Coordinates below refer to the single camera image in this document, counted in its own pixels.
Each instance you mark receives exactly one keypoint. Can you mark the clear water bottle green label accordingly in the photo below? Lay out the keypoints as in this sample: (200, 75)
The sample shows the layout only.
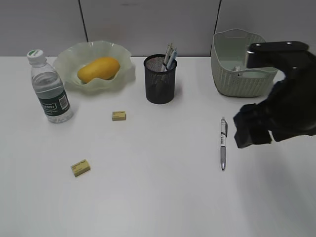
(49, 88)

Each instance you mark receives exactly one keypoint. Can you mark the yellow eraser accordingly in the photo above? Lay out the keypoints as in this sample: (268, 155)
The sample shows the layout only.
(80, 168)
(118, 115)

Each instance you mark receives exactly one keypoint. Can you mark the blue grip white pen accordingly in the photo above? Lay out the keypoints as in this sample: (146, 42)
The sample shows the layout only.
(171, 59)

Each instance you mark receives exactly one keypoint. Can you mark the waste paper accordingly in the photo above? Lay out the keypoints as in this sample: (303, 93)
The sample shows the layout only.
(237, 68)

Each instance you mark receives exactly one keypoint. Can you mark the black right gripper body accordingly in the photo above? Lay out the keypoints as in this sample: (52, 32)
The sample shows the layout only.
(290, 108)

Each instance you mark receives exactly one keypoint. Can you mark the black mesh pen holder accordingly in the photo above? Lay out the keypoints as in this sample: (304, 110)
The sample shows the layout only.
(159, 86)

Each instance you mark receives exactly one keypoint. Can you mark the yellow mango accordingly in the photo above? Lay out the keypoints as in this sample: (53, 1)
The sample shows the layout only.
(103, 68)

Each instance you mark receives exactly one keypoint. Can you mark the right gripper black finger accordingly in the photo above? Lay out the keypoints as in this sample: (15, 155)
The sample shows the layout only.
(251, 134)
(247, 116)

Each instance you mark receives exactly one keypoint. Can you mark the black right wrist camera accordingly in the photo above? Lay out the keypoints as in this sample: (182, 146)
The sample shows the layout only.
(281, 55)

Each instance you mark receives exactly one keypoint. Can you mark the grey grip white pen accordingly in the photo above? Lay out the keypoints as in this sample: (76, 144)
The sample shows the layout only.
(223, 137)

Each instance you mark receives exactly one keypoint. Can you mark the beige grip white pen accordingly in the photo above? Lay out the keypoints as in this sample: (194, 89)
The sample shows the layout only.
(167, 56)

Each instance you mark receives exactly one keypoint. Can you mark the pale green woven basket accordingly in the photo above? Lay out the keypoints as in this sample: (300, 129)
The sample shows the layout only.
(229, 50)

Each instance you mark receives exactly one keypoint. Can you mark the pale green wavy glass plate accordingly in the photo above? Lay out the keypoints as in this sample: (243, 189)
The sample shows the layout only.
(70, 61)

